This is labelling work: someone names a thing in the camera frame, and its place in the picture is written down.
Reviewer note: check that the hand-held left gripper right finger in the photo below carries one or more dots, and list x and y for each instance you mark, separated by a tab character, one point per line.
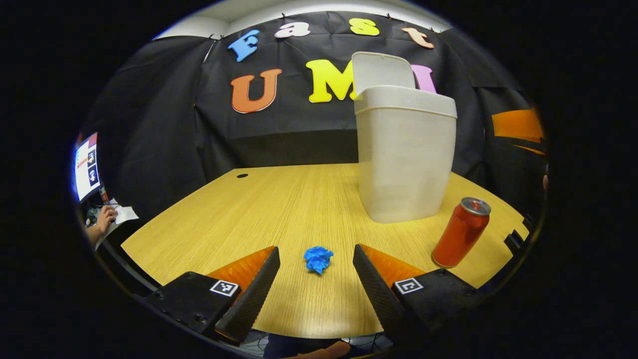
381	301

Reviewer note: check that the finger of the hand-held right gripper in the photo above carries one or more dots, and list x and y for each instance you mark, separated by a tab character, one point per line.
516	124

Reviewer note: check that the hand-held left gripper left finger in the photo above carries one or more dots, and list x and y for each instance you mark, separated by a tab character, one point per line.
251	301

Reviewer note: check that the blue paper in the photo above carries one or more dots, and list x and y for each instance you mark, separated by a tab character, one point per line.
318	259

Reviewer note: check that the red pop can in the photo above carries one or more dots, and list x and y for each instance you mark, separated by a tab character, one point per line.
458	234

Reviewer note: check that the white desktop garbage bin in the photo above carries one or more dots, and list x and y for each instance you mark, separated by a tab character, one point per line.
403	159

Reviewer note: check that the wooden desktop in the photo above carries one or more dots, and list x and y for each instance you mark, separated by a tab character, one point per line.
279	214

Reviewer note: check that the person's blue trousers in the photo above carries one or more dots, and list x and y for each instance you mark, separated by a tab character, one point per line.
279	344

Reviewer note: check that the black clamp stand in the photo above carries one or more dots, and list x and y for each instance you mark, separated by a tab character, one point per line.
513	243

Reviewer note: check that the white paper sheet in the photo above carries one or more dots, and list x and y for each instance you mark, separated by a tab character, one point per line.
125	213

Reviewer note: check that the small red bottle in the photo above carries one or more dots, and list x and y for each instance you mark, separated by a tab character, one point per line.
104	194

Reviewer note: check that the black backdrop cloth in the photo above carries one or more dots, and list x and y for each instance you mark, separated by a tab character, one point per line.
164	124

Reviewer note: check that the computer monitor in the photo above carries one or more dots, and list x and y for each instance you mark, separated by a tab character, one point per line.
87	167

